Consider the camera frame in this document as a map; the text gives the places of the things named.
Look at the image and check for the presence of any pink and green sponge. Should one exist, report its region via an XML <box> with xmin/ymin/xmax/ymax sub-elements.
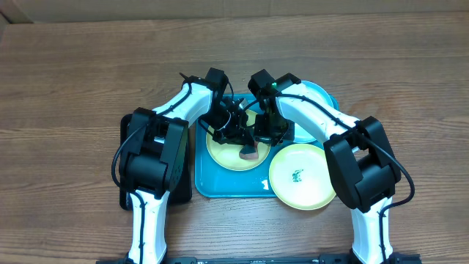
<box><xmin>239</xmin><ymin>144</ymin><xmax>259</xmax><ymax>160</ymax></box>

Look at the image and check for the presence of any yellow-green plate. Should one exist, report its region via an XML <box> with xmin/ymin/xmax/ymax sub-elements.
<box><xmin>269</xmin><ymin>144</ymin><xmax>336</xmax><ymax>210</ymax></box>
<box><xmin>205</xmin><ymin>109</ymin><xmax>271</xmax><ymax>172</ymax></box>

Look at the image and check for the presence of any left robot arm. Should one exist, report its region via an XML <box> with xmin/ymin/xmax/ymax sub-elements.
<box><xmin>111</xmin><ymin>68</ymin><xmax>259</xmax><ymax>263</ymax></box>

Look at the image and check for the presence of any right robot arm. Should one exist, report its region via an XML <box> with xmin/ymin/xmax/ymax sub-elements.
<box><xmin>248</xmin><ymin>70</ymin><xmax>401</xmax><ymax>263</ymax></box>

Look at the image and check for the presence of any teal plastic tray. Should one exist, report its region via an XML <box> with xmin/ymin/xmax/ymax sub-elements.
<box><xmin>194</xmin><ymin>93</ymin><xmax>340</xmax><ymax>199</ymax></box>

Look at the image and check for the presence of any black plastic tray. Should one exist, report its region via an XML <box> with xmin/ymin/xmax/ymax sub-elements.
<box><xmin>112</xmin><ymin>109</ymin><xmax>192</xmax><ymax>210</ymax></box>

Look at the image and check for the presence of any light blue plate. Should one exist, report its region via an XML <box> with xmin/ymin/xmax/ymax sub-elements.
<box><xmin>293</xmin><ymin>80</ymin><xmax>336</xmax><ymax>144</ymax></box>

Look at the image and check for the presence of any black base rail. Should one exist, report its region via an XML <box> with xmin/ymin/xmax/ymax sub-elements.
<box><xmin>96</xmin><ymin>253</ymin><xmax>422</xmax><ymax>264</ymax></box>

